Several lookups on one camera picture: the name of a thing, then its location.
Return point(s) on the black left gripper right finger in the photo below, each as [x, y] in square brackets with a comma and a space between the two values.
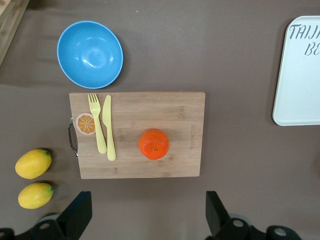
[216, 217]

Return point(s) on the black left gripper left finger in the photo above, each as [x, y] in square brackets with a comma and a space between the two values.
[75, 215]

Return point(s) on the orange toy fruit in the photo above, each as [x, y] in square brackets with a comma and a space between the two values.
[153, 143]

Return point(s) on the yellow toy lemon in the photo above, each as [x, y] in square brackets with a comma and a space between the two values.
[35, 196]
[32, 163]

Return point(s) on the yellow plastic fork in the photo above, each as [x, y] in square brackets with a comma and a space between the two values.
[100, 140]

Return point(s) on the wooden orange slice toy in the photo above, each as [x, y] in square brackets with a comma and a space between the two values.
[84, 124]

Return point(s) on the yellow plastic knife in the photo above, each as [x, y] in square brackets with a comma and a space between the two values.
[108, 117]

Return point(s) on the bamboo cutting board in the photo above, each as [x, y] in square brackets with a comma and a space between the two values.
[150, 110]

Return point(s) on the cream tray with bear print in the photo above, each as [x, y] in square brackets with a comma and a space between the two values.
[297, 82]

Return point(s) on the blue bowl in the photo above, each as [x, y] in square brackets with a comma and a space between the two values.
[90, 53]

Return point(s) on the wooden cup drying rack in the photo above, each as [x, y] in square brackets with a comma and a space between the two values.
[10, 17]

